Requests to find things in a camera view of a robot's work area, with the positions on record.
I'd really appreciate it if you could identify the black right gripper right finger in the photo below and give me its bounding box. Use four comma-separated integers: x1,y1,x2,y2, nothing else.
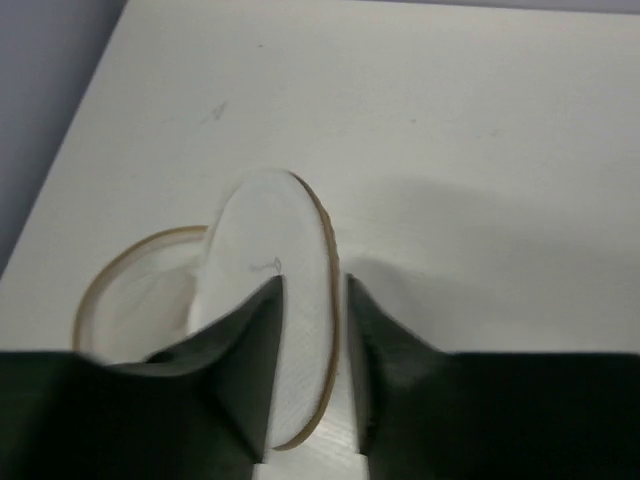
346,277,639,479

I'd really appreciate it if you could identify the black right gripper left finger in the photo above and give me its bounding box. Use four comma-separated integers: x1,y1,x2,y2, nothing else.
1,277,283,479

